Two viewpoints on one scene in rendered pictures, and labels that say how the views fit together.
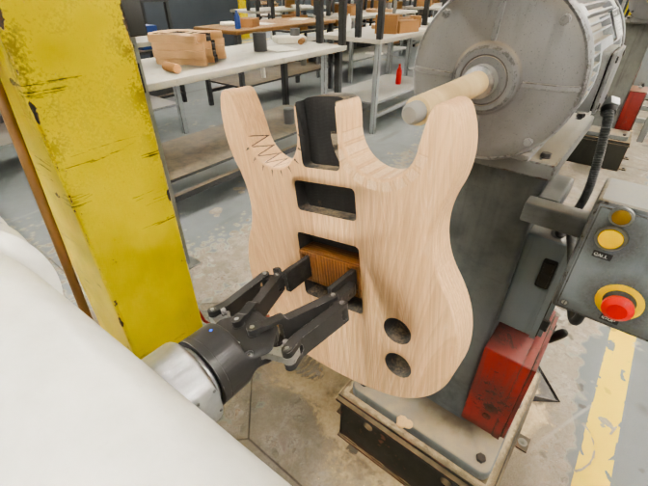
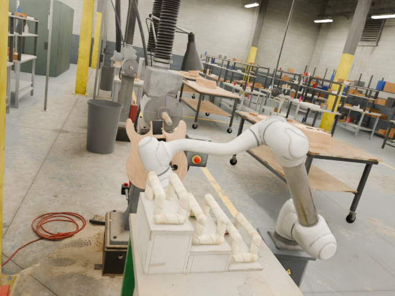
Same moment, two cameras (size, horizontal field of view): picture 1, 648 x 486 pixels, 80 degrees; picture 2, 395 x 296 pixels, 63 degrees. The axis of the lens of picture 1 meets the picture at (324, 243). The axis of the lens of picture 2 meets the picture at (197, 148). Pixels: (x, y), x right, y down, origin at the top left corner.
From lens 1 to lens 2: 1.50 m
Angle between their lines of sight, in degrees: 54
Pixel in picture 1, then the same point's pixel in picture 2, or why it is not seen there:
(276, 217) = not seen: hidden behind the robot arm
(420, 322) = (180, 162)
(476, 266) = not seen: hidden behind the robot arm
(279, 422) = (70, 286)
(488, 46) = (164, 107)
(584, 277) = (189, 155)
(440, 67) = (152, 111)
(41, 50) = not seen: outside the picture
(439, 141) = (183, 127)
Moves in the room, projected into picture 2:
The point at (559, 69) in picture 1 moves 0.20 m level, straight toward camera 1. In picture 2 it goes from (178, 113) to (190, 120)
